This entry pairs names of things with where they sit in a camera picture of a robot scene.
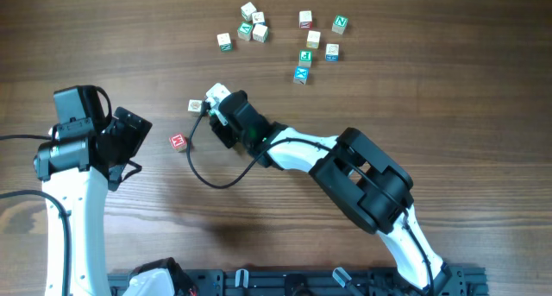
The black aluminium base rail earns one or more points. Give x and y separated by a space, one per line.
462 281

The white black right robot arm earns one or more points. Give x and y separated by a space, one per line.
367 185

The shell picture blue D block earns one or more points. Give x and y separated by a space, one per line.
196 107

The green A wooden block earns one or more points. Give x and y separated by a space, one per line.
244 31

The green N block left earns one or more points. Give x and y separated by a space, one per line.
224 42

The white picture block blue side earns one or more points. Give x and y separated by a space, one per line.
258 18

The green n block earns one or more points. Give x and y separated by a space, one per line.
339 24
224 42

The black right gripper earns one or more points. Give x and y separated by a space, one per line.
218 129

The red M wooden block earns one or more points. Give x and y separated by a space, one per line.
179 142

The green N block right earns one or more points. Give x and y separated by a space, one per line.
339 24

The white block red side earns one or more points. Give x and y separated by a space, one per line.
305 19

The blue X wooden block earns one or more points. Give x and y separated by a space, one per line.
301 75

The white block yellow side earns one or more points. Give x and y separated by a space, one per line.
313 39

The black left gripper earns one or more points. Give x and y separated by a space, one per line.
130 129

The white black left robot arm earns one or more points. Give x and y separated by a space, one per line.
76 263

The white block green side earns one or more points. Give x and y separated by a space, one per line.
260 32

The green F wooden block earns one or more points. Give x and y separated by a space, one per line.
305 58

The white block top left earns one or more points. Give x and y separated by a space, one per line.
247 11

